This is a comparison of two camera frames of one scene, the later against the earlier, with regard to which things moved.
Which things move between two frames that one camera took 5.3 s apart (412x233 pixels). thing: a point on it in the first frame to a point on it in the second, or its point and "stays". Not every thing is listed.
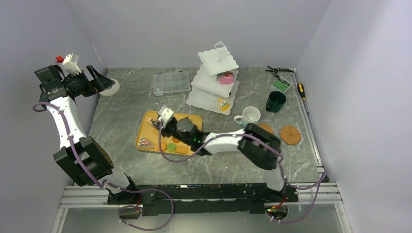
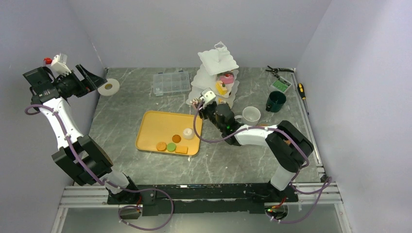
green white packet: x=281 y=85 stays
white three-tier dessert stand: x=214 y=83 stays
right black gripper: x=165 y=129 to x=202 y=110
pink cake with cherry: x=229 y=78 stays
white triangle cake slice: x=143 y=142 to x=194 y=101
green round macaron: x=171 y=146 stays
